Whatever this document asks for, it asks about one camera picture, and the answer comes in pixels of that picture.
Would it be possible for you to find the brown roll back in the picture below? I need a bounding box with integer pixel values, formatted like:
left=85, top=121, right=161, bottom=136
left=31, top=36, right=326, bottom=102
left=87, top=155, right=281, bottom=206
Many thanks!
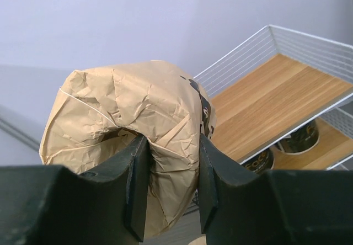
left=188, top=236, right=207, bottom=245

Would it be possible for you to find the brown roll front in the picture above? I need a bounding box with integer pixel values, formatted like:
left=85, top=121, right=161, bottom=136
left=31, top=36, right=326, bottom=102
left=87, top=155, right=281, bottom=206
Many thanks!
left=39, top=60, right=216, bottom=238

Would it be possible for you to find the black roll front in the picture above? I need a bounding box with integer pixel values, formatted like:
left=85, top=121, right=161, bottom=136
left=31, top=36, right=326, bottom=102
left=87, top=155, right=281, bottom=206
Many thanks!
left=274, top=120, right=319, bottom=155

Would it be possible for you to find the black toilet paper roll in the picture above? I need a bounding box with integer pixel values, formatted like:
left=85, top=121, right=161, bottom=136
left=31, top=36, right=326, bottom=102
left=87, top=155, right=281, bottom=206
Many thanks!
left=242, top=148, right=274, bottom=174

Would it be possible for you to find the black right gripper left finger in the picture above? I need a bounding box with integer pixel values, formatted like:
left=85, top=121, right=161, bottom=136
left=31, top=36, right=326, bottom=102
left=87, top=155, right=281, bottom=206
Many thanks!
left=1, top=135, right=151, bottom=244

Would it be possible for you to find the white wire wooden shelf rack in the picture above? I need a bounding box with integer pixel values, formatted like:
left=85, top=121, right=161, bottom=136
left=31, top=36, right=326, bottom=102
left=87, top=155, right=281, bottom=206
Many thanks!
left=195, top=25, right=352, bottom=170

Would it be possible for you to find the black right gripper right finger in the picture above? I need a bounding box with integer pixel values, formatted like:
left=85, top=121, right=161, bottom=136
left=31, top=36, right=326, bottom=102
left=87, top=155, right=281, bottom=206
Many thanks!
left=197, top=135, right=352, bottom=244

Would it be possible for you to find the brown roll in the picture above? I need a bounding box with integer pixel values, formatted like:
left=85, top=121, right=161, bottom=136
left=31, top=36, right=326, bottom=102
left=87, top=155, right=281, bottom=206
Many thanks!
left=188, top=236, right=207, bottom=245
left=39, top=60, right=216, bottom=238

